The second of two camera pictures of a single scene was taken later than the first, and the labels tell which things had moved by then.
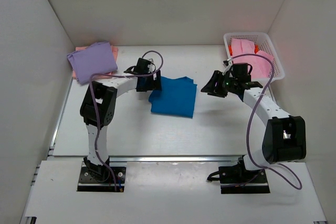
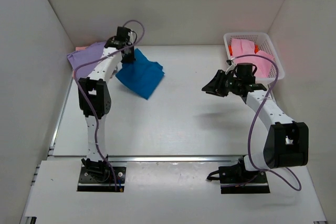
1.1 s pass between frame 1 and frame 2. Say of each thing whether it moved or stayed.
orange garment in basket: stayed
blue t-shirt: moved
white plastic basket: stayed
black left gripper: moved
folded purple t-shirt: stayed
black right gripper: stayed
